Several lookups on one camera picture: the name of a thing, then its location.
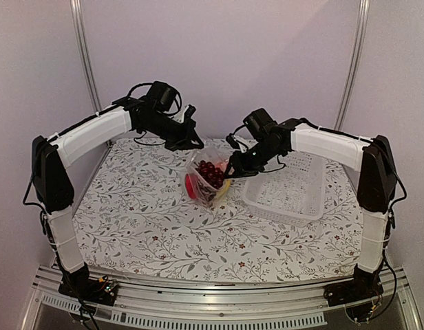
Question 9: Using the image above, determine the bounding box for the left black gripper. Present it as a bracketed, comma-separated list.
[142, 112, 204, 151]

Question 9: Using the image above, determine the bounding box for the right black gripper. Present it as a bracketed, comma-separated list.
[224, 139, 282, 179]

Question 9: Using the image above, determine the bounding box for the dark red grapes bunch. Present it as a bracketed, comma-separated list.
[196, 160, 224, 202]

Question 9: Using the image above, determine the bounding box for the yellow lemon back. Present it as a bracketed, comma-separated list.
[217, 179, 231, 198]

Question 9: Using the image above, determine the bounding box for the clear zip top bag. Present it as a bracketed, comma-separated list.
[181, 140, 231, 208]

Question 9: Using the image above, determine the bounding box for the red bell pepper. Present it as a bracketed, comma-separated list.
[184, 174, 197, 200]

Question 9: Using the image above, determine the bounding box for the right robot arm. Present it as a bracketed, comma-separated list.
[224, 115, 401, 300]

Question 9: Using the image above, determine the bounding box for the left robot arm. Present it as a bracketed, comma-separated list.
[29, 97, 204, 298]

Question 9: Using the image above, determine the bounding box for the white plastic basket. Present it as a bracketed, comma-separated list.
[242, 152, 326, 227]

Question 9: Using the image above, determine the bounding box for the floral tablecloth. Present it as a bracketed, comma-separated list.
[74, 138, 362, 283]

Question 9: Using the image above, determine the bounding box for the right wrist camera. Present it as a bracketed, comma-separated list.
[243, 108, 277, 141]

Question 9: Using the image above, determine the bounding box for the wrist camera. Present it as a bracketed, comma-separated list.
[145, 81, 180, 113]
[243, 108, 277, 141]

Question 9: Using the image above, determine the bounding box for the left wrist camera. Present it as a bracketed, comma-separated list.
[145, 81, 180, 113]

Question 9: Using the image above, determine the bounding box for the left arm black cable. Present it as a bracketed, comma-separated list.
[126, 81, 154, 100]

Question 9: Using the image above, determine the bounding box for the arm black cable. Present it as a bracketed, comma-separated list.
[366, 261, 398, 322]
[126, 81, 154, 100]

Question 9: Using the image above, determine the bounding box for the aluminium front rail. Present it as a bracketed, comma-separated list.
[21, 265, 424, 329]

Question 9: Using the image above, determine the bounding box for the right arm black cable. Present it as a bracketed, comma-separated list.
[366, 261, 398, 322]

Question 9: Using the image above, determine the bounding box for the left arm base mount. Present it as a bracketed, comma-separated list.
[59, 274, 119, 306]

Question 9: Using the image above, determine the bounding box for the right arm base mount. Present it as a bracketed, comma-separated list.
[324, 278, 383, 323]

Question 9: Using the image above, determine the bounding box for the left aluminium post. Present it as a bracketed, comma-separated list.
[70, 0, 102, 113]

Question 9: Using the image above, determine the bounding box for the aluminium post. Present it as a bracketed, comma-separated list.
[335, 0, 370, 130]
[70, 0, 102, 113]

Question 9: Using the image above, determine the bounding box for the right aluminium post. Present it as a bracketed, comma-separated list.
[335, 0, 370, 130]

